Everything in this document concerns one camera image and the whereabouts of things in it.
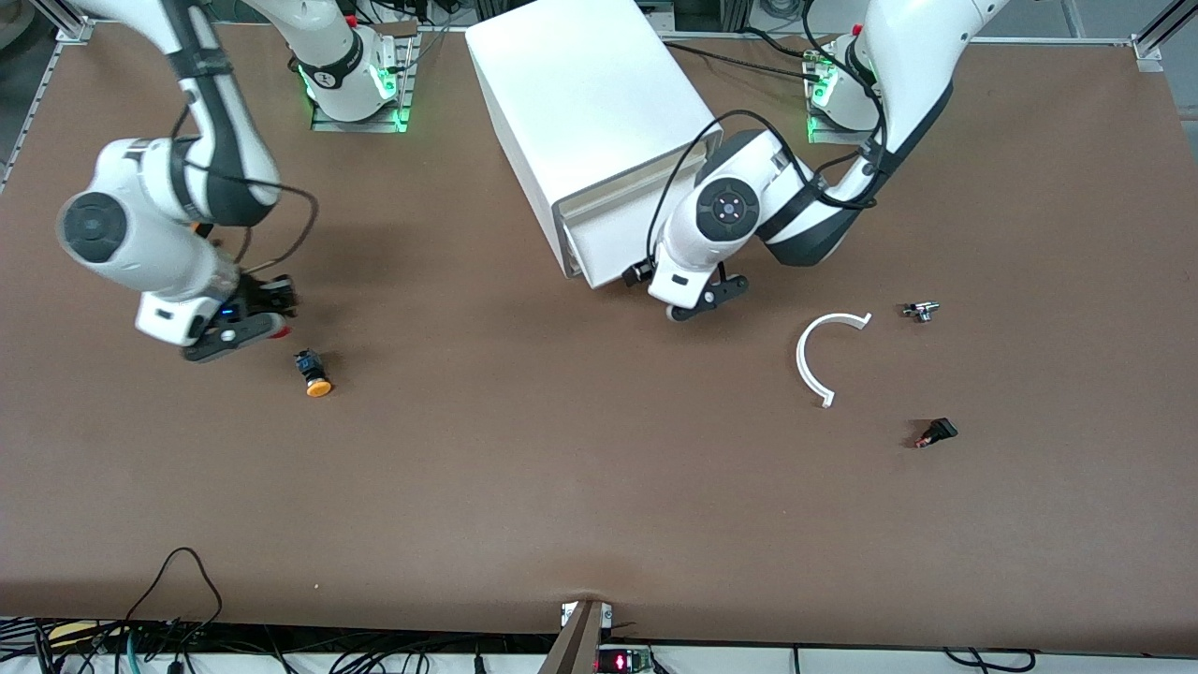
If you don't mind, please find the white plastic drawer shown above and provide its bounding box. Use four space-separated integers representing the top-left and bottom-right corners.
559 154 701 214
564 201 675 289

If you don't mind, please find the orange push button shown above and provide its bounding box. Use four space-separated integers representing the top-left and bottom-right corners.
293 348 334 399

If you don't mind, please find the white drawer cabinet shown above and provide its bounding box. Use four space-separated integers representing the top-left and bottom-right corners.
465 0 724 280

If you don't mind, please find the white curved plastic arc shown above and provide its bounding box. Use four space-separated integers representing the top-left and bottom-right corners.
795 311 874 410

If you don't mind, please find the device with red display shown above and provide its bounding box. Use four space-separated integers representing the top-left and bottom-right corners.
595 645 654 674

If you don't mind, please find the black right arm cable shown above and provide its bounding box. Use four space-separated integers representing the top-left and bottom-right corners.
173 103 320 282

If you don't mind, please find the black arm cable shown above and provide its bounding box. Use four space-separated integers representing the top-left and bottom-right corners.
173 103 320 282
646 28 888 272

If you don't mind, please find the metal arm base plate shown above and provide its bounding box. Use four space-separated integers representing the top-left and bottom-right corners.
805 42 881 148
311 21 419 134

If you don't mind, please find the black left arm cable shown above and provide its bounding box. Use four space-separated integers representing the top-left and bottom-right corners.
646 28 888 272

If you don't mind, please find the black looped cable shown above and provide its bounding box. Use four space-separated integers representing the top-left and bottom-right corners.
122 548 224 649

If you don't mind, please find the tangled black cable bundle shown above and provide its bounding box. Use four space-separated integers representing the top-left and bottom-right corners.
0 616 562 674

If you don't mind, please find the brown camera mount post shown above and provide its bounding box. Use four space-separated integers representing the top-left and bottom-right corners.
538 599 614 674

